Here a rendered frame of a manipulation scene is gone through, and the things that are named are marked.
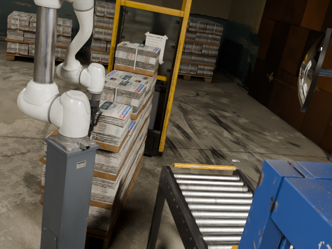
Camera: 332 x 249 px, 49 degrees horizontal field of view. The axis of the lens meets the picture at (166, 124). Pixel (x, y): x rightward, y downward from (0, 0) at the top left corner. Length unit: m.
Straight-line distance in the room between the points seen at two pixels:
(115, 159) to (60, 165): 0.52
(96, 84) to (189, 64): 6.04
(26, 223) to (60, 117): 1.35
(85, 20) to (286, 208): 1.40
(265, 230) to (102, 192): 1.82
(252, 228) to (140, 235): 2.21
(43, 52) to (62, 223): 0.91
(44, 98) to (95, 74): 0.33
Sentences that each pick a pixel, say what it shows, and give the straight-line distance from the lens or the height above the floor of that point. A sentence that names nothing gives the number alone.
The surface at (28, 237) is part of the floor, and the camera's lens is 2.94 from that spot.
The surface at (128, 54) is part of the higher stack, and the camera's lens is 3.38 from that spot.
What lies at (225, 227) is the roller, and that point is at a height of 0.80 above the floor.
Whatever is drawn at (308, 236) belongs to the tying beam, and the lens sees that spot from 0.71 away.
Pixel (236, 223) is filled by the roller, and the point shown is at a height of 0.79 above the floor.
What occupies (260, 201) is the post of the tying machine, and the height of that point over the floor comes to 1.46.
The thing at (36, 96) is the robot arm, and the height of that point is 1.23.
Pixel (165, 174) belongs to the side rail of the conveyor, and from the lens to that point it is 2.25.
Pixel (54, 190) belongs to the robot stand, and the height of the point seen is 0.73.
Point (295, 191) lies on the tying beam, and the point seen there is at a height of 1.55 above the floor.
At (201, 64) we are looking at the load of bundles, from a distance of 8.14.
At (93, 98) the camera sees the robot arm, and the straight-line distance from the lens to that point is 2.15.
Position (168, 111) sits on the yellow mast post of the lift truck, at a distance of 4.00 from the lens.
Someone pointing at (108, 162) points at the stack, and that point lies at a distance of 2.42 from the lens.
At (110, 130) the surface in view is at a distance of 2.27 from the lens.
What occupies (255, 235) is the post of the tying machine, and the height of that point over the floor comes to 1.39.
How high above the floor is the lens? 1.85
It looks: 21 degrees down
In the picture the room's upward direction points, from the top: 11 degrees clockwise
